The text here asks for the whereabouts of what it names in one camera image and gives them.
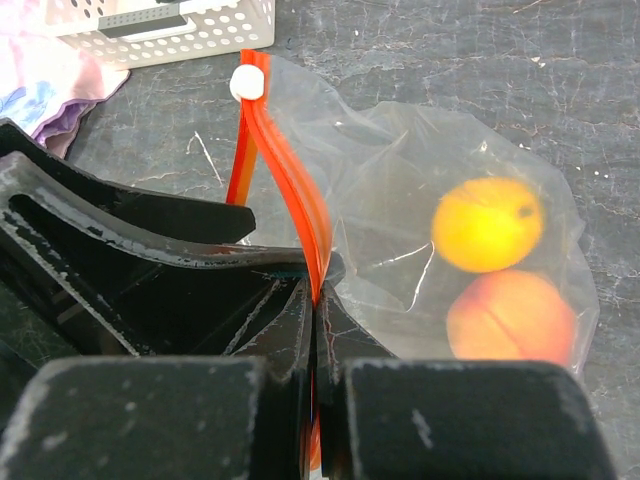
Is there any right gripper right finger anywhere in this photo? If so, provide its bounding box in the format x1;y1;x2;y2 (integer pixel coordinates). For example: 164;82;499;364
314;286;616;479

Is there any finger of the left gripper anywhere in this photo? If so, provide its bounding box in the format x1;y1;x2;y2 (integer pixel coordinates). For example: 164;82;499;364
1;152;314;357
1;117;256;244

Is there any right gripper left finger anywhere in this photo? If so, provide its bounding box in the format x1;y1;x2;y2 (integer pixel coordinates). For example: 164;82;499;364
1;280;312;479

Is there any peach toy fruit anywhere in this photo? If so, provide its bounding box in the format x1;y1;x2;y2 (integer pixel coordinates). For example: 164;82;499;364
446;269;576;367

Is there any clear orange zip top bag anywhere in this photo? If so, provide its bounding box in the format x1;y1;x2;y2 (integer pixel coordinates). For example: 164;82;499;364
225;48;601;471

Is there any yellow toy lemon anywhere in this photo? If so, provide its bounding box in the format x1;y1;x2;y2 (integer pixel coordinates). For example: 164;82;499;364
431;176;546;273

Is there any pink folded cloth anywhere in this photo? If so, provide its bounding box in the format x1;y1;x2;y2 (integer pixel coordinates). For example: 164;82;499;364
1;1;129;157

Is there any white perforated plastic basket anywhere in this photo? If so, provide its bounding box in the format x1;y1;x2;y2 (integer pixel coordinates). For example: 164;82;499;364
39;0;276;70

